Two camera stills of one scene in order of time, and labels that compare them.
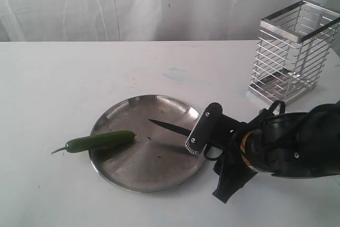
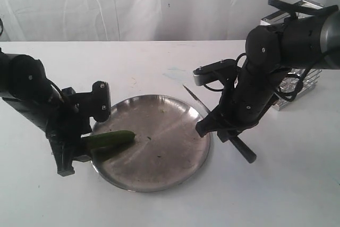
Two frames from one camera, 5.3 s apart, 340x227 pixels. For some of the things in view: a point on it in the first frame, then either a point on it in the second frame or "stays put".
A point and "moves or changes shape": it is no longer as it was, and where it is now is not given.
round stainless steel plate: x=157 y=159 stays put
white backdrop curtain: x=153 y=6 stays put
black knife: x=180 y=131 moves or changes shape
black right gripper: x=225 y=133 -> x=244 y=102
